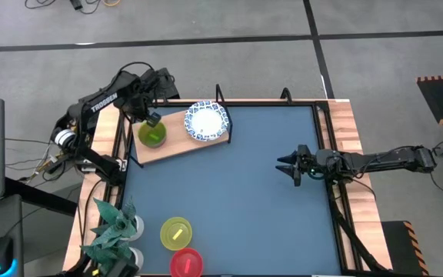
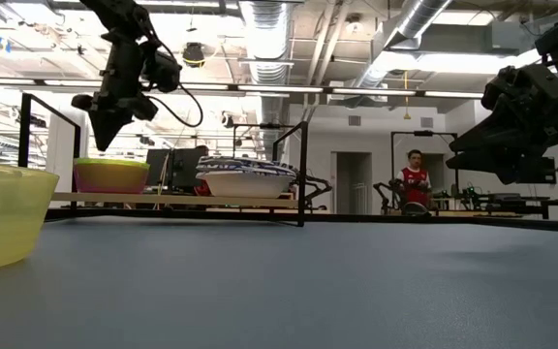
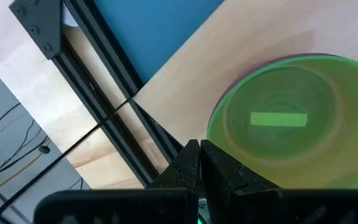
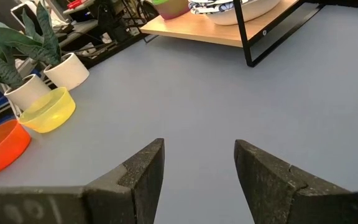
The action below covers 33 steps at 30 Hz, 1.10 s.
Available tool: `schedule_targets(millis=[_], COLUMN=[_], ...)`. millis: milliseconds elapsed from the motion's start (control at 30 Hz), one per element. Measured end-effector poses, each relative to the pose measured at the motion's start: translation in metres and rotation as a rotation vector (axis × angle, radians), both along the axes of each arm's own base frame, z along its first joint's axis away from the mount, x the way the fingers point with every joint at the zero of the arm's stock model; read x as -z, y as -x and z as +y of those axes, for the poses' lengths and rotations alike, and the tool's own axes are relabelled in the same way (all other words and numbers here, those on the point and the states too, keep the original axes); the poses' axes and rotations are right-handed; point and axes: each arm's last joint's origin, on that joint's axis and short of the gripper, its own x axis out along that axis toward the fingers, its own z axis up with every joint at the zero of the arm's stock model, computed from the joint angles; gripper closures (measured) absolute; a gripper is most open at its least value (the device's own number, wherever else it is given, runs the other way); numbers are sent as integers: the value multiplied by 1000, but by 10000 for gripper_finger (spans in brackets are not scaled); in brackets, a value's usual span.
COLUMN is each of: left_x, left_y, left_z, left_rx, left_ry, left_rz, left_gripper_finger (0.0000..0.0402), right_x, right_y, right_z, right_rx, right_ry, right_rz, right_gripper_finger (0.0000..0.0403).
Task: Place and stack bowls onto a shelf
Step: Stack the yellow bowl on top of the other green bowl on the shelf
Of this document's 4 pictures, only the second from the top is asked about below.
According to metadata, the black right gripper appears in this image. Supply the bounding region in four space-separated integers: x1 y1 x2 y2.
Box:
445 61 558 186

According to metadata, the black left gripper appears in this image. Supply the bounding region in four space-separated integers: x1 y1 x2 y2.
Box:
71 29 160 153

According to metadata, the green plastic bowl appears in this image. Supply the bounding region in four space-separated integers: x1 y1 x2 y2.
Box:
72 157 151 171

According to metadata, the purple plastic bowl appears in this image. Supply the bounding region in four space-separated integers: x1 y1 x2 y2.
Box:
73 164 151 196

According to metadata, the yellow plastic bowl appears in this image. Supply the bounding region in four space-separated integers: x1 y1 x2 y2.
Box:
0 161 61 274

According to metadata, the background robot table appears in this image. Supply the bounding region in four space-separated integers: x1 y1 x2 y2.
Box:
432 183 558 220

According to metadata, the person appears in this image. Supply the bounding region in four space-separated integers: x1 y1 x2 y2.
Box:
393 148 434 209
193 143 212 198

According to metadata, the black desk monitor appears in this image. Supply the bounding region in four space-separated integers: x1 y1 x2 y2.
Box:
144 147 208 194

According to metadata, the black ceiling dome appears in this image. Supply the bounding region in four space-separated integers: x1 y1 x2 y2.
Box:
181 42 207 69

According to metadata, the long light bar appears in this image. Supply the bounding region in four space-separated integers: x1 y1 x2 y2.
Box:
0 76 484 100

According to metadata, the black wall monitor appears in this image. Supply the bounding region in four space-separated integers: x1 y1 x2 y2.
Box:
513 155 558 185

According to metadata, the black rig frame with camera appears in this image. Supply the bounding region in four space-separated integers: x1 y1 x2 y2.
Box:
390 129 459 195

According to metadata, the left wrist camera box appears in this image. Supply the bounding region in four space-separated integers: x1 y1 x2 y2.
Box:
140 47 184 95

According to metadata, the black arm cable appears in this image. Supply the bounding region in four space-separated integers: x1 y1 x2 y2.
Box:
136 12 205 130

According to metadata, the wooden shelf with black frame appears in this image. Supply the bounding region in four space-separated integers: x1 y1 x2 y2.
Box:
16 92 310 229

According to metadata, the thin black rig frame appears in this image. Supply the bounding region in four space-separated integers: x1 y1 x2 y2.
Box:
232 122 295 162

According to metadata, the ribbed silver air duct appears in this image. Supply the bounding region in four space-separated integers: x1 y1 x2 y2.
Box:
237 0 294 164

